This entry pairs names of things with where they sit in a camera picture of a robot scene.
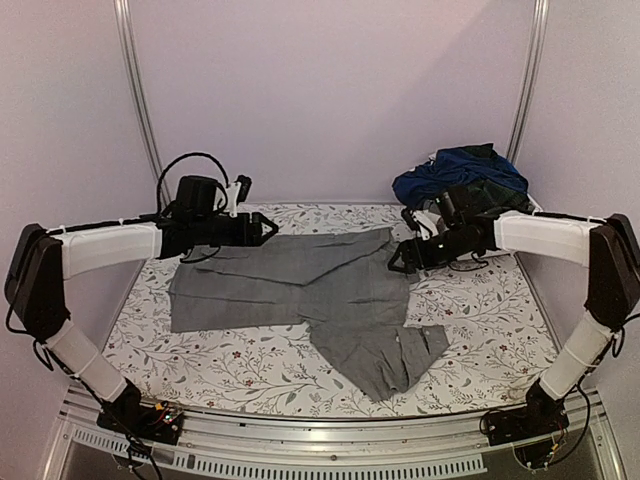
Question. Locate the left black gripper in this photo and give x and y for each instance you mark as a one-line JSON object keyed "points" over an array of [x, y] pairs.
{"points": [[251, 237]]}

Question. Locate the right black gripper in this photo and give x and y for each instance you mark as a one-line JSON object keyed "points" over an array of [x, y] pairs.
{"points": [[423, 263]]}

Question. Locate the grey button shirt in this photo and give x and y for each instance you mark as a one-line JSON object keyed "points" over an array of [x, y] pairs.
{"points": [[337, 284]]}

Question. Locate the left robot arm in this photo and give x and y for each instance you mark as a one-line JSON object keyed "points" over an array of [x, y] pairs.
{"points": [[45, 261]]}

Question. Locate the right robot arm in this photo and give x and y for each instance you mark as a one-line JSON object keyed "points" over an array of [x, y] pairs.
{"points": [[590, 263]]}

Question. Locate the white laundry basket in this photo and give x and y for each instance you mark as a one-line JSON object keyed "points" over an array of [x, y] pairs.
{"points": [[483, 203]]}

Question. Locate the black white checkered garment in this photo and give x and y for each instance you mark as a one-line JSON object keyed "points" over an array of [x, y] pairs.
{"points": [[430, 210]]}

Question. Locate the blue garment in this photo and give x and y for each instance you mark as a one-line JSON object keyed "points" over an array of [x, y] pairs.
{"points": [[456, 166]]}

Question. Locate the dark green plaid garment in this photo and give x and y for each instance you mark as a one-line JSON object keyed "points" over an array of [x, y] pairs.
{"points": [[487, 180]]}

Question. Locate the floral tablecloth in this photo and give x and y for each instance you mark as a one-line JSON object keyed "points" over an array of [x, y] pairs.
{"points": [[499, 344]]}

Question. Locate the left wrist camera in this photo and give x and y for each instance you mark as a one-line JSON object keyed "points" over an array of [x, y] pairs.
{"points": [[228, 198]]}

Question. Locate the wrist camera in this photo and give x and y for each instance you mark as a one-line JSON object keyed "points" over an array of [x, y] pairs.
{"points": [[228, 198], [452, 196]]}

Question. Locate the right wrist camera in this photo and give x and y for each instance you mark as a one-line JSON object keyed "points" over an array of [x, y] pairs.
{"points": [[452, 196]]}

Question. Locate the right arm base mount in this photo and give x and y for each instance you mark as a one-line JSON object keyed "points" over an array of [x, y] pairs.
{"points": [[540, 415]]}

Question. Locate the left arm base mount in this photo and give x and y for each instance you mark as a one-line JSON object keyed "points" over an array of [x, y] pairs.
{"points": [[161, 422]]}

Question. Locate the left aluminium corner post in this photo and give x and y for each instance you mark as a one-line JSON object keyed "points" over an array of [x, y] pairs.
{"points": [[131, 61]]}

